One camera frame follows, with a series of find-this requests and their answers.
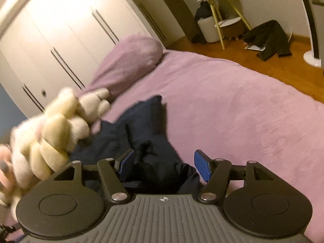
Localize white cylindrical bin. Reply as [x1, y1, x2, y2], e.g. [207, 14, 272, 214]
[198, 16, 220, 43]

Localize pink plush toy grey horns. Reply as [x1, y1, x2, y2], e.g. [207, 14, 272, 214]
[0, 144, 15, 194]

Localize white round side table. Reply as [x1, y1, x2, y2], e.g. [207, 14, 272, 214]
[197, 0, 252, 50]

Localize pink fleece bed blanket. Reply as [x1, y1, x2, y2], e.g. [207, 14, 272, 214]
[0, 49, 324, 243]

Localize white wardrobe with handles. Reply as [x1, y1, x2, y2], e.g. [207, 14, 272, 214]
[1, 0, 184, 117]

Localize white floor lamp base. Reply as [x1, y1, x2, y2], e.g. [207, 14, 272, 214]
[303, 50, 323, 69]

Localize black clothes on floor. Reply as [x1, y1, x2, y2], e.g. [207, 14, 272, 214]
[243, 20, 292, 62]

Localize pink pillow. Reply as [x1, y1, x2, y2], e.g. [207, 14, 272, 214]
[77, 35, 164, 100]

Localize yellow flower plush cushion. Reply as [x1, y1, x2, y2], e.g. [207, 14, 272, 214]
[19, 87, 79, 180]

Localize dark navy garment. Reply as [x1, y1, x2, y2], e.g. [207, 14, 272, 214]
[70, 95, 201, 196]

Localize white plush bunny toy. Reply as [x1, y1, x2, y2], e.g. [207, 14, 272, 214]
[1, 88, 110, 208]

